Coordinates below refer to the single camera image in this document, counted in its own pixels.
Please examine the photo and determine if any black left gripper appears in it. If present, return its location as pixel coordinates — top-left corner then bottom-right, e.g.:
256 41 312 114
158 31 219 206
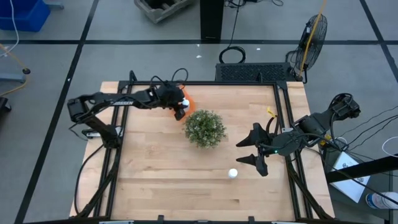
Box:
155 83 187 122

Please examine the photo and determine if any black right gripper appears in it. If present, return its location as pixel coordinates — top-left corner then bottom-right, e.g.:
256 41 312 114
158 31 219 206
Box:
235 122 307 177

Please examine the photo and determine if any orange plastic basket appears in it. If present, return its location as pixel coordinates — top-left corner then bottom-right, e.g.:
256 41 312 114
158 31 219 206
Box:
182 88 197 121

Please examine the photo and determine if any green potted plant, black pot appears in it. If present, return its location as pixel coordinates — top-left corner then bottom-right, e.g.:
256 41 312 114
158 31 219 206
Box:
183 108 227 149

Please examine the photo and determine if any black perforated metal box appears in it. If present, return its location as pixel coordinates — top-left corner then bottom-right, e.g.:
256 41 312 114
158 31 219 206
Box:
215 62 297 83

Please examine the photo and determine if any black upright tower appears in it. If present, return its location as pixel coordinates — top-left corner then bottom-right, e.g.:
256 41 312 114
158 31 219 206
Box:
200 0 225 44

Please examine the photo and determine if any white cardboard box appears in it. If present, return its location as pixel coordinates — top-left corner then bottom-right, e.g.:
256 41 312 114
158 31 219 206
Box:
328 151 372 204

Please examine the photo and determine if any black flat bar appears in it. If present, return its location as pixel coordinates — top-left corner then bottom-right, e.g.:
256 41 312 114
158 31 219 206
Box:
325 154 398 184

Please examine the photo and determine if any black floor fan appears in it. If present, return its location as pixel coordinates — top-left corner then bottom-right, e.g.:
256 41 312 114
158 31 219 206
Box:
285 13 329 85

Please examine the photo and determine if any white cylindrical canister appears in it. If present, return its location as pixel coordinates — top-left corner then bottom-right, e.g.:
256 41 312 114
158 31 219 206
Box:
365 191 398 210

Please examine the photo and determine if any grey stand base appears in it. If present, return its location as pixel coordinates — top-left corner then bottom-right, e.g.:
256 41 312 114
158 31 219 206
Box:
0 72 27 84

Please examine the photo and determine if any black floor object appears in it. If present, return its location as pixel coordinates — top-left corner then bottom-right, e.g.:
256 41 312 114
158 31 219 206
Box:
0 96 12 113

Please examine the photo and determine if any blue plastic bin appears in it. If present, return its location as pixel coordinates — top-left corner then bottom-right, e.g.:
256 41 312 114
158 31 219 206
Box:
0 0 52 32

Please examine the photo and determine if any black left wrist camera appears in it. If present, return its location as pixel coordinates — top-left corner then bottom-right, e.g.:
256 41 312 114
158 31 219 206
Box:
165 84 185 102

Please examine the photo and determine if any black aluminium table frame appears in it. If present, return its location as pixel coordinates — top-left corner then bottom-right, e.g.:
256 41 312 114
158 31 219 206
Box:
73 70 335 224

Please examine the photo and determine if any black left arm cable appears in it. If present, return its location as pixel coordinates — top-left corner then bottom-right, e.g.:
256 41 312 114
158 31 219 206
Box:
150 67 190 91

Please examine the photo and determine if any black coiled floor cable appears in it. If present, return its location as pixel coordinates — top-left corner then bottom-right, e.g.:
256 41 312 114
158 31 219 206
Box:
218 0 247 65

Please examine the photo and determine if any long yellow cable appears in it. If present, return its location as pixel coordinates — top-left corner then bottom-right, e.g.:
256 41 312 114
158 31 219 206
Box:
298 0 328 78

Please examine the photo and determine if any thin yellow floor cable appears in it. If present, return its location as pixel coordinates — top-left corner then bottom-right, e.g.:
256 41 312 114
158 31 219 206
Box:
0 43 29 97

